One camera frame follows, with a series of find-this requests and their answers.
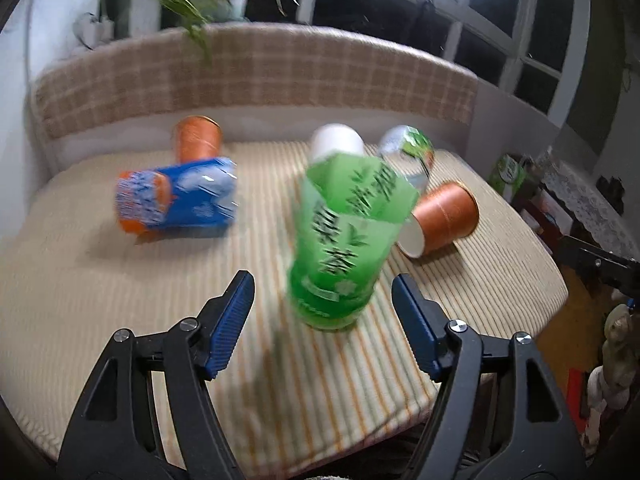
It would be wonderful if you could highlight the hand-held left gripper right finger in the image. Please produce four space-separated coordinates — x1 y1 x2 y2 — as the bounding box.
391 273 588 480

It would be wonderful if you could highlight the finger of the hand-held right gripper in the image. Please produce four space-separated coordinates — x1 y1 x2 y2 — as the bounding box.
557 235 640 292

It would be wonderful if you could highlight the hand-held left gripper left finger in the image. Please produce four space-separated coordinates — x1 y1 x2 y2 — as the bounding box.
56 270 256 480

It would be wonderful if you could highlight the green tea bottle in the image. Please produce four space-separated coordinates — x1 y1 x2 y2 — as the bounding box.
287 152 421 332

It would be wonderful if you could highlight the white paper cup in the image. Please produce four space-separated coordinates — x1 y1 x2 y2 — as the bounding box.
310 123 366 161

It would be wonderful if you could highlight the white lace cloth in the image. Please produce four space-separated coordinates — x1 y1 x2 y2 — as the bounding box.
542 160 640 261

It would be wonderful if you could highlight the beige figurine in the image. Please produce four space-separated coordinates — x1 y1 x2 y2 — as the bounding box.
585 304 640 461

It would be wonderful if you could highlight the green and white carton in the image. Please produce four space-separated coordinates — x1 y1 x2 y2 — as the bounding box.
487 154 528 201

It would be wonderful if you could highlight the striped beige mattress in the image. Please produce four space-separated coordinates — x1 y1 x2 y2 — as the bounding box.
0 140 570 478

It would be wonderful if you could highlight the clear green-label bottle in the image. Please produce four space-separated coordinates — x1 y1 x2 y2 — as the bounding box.
378 126 436 193

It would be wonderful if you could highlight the beige plaid headboard cushion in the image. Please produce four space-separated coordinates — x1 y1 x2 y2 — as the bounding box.
30 24 478 168

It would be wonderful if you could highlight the white ornament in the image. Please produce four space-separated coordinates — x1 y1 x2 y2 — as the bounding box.
74 11 115 52

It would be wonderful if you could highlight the white window frame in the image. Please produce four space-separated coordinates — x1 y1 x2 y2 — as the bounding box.
280 0 608 126

